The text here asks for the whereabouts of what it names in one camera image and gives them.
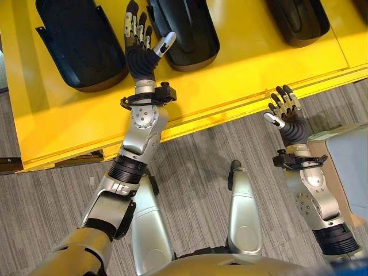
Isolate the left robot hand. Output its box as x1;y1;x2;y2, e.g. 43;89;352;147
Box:
124;0;177;82

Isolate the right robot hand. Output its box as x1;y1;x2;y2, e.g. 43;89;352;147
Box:
263;85;309;147

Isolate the yellow metal shelf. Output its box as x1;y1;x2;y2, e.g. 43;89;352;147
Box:
0;0;368;173

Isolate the cardboard box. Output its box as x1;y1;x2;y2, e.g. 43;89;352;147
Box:
307;131;368;228

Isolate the grey plastic box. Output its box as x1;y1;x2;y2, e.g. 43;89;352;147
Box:
327;124;368;219

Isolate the black sole-shaped part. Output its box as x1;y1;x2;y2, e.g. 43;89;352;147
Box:
264;0;331;48
34;0;129;93
145;0;221;72

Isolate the silver robot right leg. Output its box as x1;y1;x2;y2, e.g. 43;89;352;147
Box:
226;160;263;257

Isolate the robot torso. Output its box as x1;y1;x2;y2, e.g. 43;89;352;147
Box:
137;246;325;276

